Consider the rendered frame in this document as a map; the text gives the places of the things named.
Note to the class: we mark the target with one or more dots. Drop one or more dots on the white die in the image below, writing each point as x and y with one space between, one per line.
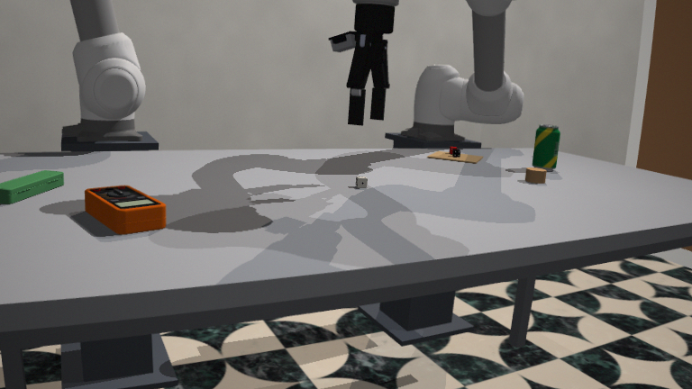
361 182

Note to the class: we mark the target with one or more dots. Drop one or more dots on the tan square mat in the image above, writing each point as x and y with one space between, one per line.
463 157

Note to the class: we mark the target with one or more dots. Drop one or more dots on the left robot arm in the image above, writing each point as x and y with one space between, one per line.
442 97

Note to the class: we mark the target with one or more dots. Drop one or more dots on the orange digital multimeter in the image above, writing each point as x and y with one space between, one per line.
125 212

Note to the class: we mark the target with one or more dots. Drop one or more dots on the tan cylinder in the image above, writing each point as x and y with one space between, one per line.
535 175

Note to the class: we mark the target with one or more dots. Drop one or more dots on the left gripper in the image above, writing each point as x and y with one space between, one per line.
374 20

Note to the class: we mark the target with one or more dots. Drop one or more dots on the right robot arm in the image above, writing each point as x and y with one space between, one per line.
111 86

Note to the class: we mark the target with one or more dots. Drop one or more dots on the green soda can with yellow stripes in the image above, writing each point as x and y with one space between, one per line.
546 147

